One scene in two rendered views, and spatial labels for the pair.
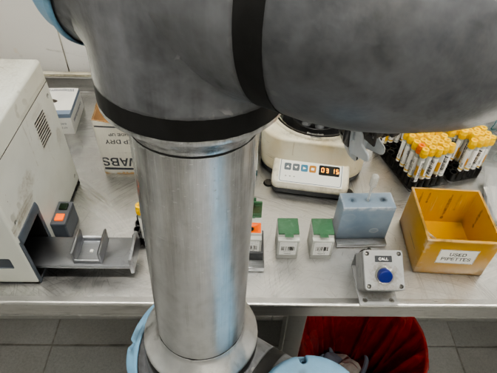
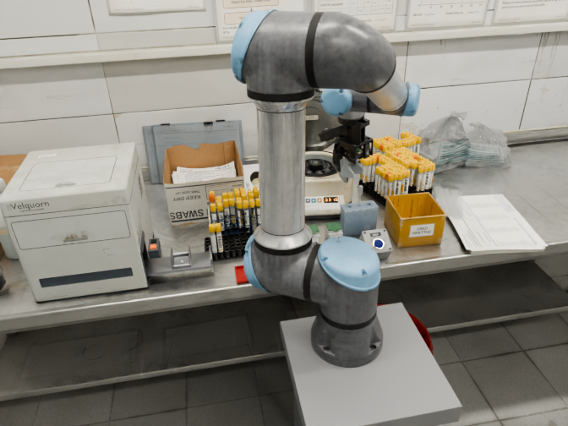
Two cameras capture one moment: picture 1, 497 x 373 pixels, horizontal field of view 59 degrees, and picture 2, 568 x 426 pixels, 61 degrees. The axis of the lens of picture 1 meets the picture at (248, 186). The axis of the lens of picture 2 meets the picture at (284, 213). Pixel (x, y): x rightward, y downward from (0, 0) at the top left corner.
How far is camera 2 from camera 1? 0.59 m
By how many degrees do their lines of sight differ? 15
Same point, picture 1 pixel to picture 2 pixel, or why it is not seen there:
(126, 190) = (190, 233)
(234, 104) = (301, 88)
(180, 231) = (281, 149)
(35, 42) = not seen: hidden behind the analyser
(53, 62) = not seen: hidden behind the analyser
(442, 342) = (450, 359)
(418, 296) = (403, 259)
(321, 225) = (332, 225)
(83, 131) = not seen: hidden behind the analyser
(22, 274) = (137, 281)
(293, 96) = (322, 73)
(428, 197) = (398, 201)
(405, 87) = (349, 66)
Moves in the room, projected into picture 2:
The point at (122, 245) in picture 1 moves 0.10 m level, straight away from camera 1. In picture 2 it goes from (201, 256) to (187, 238)
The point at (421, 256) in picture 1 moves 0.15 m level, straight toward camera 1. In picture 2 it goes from (399, 233) to (385, 264)
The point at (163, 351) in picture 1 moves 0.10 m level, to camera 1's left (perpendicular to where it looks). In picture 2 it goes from (268, 237) to (215, 243)
